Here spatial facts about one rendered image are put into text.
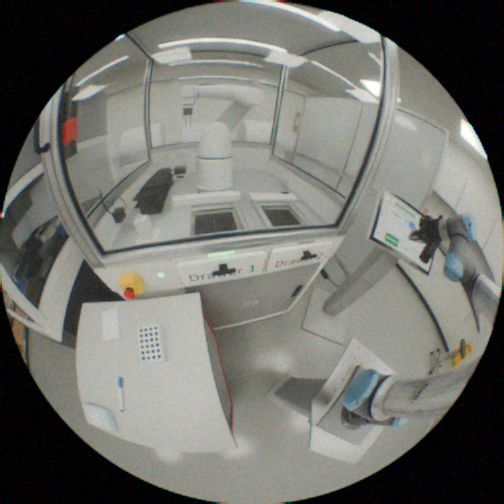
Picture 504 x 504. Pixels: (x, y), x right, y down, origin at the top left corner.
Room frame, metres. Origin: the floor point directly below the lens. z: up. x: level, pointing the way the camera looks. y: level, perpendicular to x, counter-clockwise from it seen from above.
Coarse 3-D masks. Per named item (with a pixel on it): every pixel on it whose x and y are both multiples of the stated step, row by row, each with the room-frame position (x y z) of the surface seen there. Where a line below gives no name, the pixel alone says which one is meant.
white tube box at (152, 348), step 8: (144, 328) 0.04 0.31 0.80; (152, 328) 0.05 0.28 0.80; (160, 328) 0.06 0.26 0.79; (144, 336) 0.01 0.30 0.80; (152, 336) 0.02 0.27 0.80; (160, 336) 0.03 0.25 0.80; (144, 344) -0.01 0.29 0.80; (152, 344) 0.00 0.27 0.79; (160, 344) 0.01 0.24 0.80; (144, 352) -0.04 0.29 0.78; (152, 352) -0.03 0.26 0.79; (160, 352) -0.02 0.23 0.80; (144, 360) -0.06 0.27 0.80; (152, 360) -0.05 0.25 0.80; (160, 360) -0.04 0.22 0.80
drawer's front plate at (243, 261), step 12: (252, 252) 0.33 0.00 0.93; (264, 252) 0.34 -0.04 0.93; (180, 264) 0.24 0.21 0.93; (192, 264) 0.25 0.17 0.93; (204, 264) 0.26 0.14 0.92; (216, 264) 0.28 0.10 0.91; (228, 264) 0.29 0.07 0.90; (240, 264) 0.31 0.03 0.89; (252, 264) 0.32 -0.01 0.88; (180, 276) 0.23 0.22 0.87; (192, 276) 0.24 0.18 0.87; (204, 276) 0.26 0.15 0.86; (216, 276) 0.27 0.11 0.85; (228, 276) 0.29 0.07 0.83; (240, 276) 0.31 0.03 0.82
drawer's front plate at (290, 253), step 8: (280, 248) 0.37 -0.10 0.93; (288, 248) 0.38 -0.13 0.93; (296, 248) 0.39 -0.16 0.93; (304, 248) 0.40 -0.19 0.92; (312, 248) 0.42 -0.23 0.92; (320, 248) 0.43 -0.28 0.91; (328, 248) 0.45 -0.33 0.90; (272, 256) 0.35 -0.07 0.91; (280, 256) 0.36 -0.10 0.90; (288, 256) 0.38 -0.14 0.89; (296, 256) 0.39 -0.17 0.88; (320, 256) 0.45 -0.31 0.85; (272, 264) 0.35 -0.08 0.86; (280, 264) 0.37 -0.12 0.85; (288, 264) 0.38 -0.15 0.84; (296, 264) 0.40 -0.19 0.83
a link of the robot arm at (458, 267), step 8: (456, 240) 0.16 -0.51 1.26; (464, 240) 0.14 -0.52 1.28; (448, 248) 0.17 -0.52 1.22; (456, 248) 0.14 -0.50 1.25; (464, 248) 0.13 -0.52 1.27; (448, 256) 0.15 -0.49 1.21; (456, 256) 0.13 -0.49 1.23; (464, 256) 0.11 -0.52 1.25; (448, 264) 0.13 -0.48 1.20; (456, 264) 0.11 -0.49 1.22; (464, 264) 0.10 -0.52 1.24; (472, 264) 0.08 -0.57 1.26; (448, 272) 0.11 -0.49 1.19; (456, 272) 0.10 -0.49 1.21; (464, 272) 0.08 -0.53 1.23; (472, 272) 0.07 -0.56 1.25; (456, 280) 0.08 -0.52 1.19; (464, 280) 0.07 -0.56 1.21
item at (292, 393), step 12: (288, 372) -0.01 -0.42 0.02; (276, 384) -0.11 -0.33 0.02; (288, 384) -0.10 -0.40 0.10; (300, 384) -0.09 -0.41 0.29; (312, 384) -0.08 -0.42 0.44; (276, 396) -0.20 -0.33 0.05; (288, 396) -0.17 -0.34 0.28; (300, 396) -0.15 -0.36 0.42; (312, 396) -0.13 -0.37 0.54; (336, 396) -0.11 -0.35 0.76; (288, 408) -0.32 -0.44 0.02; (300, 408) -0.20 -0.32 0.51
